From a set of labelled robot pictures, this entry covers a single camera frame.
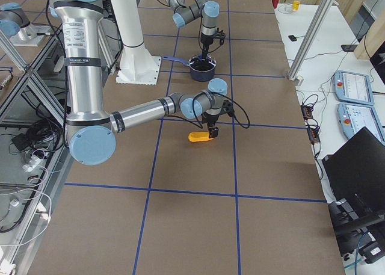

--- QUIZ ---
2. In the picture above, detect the black laptop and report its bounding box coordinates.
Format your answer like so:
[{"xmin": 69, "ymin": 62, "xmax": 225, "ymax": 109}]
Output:
[{"xmin": 322, "ymin": 127, "xmax": 384, "ymax": 210}]

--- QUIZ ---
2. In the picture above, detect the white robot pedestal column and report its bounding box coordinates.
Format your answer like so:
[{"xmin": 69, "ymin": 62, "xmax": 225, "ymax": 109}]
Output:
[{"xmin": 111, "ymin": 0, "xmax": 161, "ymax": 85}]

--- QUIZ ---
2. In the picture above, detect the dark blue saucepan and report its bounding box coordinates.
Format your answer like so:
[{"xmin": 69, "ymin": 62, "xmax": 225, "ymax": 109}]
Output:
[{"xmin": 162, "ymin": 55, "xmax": 217, "ymax": 82}]

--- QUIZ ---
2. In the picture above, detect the teach pendant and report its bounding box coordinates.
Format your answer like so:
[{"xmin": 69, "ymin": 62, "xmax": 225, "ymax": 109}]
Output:
[
  {"xmin": 332, "ymin": 70, "xmax": 374, "ymax": 106},
  {"xmin": 337, "ymin": 102, "xmax": 384, "ymax": 144}
]

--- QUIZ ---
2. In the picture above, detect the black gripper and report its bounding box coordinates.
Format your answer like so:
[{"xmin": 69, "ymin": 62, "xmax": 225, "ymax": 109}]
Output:
[
  {"xmin": 202, "ymin": 101, "xmax": 234, "ymax": 138},
  {"xmin": 200, "ymin": 28, "xmax": 226, "ymax": 60}
]

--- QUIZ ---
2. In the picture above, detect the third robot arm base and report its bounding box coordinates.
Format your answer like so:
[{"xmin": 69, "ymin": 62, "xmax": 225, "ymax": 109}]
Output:
[{"xmin": 1, "ymin": 2, "xmax": 51, "ymax": 47}]

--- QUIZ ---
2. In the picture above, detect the aluminium frame post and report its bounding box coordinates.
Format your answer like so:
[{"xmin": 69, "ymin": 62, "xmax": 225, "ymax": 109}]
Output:
[{"xmin": 287, "ymin": 0, "xmax": 334, "ymax": 86}]

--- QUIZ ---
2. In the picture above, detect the orange black power strip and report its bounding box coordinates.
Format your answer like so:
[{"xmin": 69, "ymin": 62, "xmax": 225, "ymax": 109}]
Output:
[{"xmin": 300, "ymin": 104, "xmax": 321, "ymax": 145}]

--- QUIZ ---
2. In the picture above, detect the lower teach pendant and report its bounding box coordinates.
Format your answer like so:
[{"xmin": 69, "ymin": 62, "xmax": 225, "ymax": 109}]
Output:
[{"xmin": 337, "ymin": 102, "xmax": 384, "ymax": 144}]

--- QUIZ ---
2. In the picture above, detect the yellow plastic corn cob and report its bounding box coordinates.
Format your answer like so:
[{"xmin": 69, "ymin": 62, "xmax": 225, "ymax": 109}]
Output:
[{"xmin": 188, "ymin": 131, "xmax": 213, "ymax": 143}]

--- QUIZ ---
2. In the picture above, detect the small black box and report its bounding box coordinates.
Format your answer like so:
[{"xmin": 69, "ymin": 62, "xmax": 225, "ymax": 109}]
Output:
[{"xmin": 288, "ymin": 35, "xmax": 297, "ymax": 42}]

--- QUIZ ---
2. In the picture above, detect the upper teach pendant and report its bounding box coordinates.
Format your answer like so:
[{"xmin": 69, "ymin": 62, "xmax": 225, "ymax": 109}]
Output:
[{"xmin": 332, "ymin": 70, "xmax": 374, "ymax": 106}]

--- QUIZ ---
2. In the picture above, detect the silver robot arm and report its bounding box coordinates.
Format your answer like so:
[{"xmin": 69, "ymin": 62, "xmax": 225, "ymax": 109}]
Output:
[
  {"xmin": 165, "ymin": 0, "xmax": 226, "ymax": 60},
  {"xmin": 49, "ymin": 0, "xmax": 230, "ymax": 165}
]

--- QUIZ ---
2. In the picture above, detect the brown paper table cover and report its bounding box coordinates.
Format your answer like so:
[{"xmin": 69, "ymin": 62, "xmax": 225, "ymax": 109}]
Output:
[{"xmin": 15, "ymin": 0, "xmax": 343, "ymax": 274}]

